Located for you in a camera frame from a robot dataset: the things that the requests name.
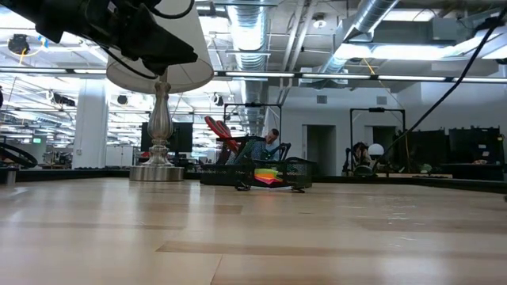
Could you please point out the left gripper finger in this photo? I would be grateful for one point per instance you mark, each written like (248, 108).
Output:
(158, 68)
(162, 45)

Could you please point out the green sticky note pad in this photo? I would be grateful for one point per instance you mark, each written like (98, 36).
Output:
(267, 174)

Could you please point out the black background robot arm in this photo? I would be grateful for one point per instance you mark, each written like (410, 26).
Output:
(358, 156)

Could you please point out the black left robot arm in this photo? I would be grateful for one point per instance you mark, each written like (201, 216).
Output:
(24, 10)

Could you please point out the black mesh desk organizer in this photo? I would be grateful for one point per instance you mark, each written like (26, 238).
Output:
(222, 174)

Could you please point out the white shade table lamp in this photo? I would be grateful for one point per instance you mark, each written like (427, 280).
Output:
(159, 118)

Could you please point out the black computer monitor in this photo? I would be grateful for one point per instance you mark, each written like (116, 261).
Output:
(182, 136)

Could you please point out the person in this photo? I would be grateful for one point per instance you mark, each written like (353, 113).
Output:
(272, 136)

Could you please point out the black binder clip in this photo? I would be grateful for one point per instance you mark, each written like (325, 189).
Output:
(242, 186)
(298, 190)

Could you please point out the black curved background object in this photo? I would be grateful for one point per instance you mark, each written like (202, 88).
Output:
(24, 156)

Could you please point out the white globe lamp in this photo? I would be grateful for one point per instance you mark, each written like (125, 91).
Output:
(376, 150)

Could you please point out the black background cabinets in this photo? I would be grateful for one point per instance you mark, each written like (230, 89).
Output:
(471, 146)

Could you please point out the black background station frame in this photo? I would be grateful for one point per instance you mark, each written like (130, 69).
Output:
(253, 105)
(376, 109)

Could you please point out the black aluminium table frame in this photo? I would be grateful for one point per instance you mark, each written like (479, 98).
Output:
(475, 185)

